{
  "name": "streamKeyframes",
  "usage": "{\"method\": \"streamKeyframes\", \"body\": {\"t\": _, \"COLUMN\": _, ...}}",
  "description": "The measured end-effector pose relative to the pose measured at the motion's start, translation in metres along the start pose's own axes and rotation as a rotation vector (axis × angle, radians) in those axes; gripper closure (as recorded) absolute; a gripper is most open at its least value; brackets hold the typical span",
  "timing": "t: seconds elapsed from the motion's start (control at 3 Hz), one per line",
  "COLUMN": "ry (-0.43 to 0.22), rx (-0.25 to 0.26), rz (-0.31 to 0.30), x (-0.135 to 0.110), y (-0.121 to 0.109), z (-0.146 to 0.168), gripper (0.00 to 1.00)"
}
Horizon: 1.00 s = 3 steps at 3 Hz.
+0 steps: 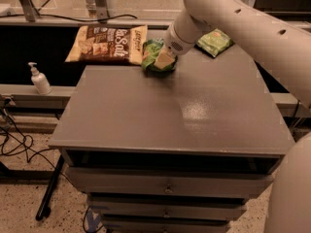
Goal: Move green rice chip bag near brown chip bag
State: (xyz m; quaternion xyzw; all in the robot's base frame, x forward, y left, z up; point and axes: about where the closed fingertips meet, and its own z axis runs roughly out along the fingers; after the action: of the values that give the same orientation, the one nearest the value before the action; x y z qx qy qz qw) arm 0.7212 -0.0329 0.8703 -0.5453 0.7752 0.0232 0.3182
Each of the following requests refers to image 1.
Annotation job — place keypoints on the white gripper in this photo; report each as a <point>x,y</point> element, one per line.
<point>174,44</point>

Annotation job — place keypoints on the green dang rice chip bag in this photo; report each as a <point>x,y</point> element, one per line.
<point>151,49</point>

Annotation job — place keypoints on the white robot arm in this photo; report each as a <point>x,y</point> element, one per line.
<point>282,49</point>

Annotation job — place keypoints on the small green snack bag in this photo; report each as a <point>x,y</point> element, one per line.
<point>214,42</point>

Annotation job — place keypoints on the brown sea salt chip bag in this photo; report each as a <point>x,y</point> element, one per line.
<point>96,43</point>

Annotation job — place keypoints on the grey drawer cabinet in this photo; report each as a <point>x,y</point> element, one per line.
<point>181,152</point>

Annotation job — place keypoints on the white pump lotion bottle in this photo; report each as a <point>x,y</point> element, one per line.
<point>39,80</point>

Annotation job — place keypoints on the black table leg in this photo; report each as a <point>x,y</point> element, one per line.
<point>44,209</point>

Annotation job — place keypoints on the metal frame post middle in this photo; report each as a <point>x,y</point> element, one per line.
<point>101,9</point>

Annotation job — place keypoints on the metal frame post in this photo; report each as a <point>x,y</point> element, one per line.
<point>101,9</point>
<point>29,10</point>

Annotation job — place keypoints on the metal frame post left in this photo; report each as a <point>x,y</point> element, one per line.
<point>29,10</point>

